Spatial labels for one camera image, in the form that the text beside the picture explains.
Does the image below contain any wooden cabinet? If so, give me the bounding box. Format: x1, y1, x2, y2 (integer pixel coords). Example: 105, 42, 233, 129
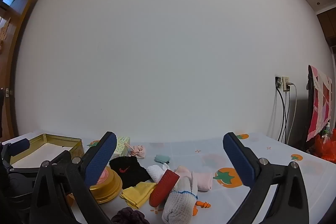
316, 7, 336, 47

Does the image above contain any red textured oval pad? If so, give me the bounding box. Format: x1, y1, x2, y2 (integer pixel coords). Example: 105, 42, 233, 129
150, 170, 180, 207

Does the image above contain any pink sock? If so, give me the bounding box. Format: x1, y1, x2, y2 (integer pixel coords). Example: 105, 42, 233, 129
175, 166, 213, 191

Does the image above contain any yellow cloth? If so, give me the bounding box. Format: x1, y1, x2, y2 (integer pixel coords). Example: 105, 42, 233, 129
120, 181, 157, 209

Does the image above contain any red plastic bag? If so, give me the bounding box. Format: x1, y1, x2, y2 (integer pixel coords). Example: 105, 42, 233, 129
314, 129, 336, 161

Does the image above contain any purple scrunchie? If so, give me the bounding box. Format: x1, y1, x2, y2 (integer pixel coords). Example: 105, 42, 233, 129
111, 207, 150, 224

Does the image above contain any wooden door ornament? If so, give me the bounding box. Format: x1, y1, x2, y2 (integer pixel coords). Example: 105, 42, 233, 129
0, 17, 11, 42

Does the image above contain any white waffle cloth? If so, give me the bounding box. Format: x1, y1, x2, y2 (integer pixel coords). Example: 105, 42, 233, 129
146, 164, 171, 184

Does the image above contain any persimmon print tablecloth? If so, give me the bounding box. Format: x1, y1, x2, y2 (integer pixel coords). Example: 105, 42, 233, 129
0, 131, 336, 224

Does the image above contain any wooden door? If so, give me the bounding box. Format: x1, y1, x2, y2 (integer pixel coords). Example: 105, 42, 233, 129
0, 0, 48, 140

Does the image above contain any white mesh pouch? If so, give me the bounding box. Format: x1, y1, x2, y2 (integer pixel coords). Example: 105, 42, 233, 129
161, 177, 198, 224

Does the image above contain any patterned tissue pack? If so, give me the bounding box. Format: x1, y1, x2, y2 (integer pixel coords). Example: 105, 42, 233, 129
113, 136, 131, 157

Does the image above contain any black chair back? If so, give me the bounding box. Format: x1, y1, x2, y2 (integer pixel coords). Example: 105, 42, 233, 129
304, 72, 315, 153

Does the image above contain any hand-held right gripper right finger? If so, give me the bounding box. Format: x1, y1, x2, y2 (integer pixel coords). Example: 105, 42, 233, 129
223, 132, 310, 224

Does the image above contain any pink patchwork cloth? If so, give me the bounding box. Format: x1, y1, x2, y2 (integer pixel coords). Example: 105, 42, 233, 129
308, 65, 332, 141

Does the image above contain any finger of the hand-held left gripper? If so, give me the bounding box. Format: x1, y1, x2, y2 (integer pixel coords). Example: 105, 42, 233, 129
0, 138, 30, 170

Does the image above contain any teal small pouch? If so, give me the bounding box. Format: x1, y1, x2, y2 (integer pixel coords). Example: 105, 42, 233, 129
154, 154, 171, 164

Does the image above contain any white power cable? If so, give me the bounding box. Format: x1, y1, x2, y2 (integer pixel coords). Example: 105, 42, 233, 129
287, 82, 298, 145

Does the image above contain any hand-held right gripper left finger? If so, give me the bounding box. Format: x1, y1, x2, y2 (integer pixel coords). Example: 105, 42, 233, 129
29, 132, 117, 224

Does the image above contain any black power cable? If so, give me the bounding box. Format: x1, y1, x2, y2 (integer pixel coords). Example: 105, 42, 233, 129
276, 87, 287, 142

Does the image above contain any gold round tin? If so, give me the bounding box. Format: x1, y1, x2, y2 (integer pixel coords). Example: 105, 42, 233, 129
89, 165, 123, 204

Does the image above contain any gold rectangular tin box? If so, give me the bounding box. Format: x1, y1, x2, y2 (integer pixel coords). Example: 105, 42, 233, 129
3, 133, 84, 169

